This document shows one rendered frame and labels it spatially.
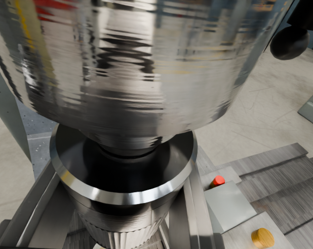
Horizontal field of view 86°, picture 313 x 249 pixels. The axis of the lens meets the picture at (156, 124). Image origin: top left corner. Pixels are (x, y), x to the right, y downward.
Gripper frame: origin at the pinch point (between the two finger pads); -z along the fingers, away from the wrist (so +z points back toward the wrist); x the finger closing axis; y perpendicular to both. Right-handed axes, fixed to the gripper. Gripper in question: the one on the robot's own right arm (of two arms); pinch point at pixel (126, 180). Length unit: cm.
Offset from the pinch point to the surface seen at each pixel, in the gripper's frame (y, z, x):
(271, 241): 16.5, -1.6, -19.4
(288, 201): 29.1, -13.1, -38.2
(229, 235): 18.3, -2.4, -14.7
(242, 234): 18.2, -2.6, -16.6
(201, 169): 22.2, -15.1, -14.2
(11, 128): 30, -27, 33
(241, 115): 121, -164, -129
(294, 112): 120, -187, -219
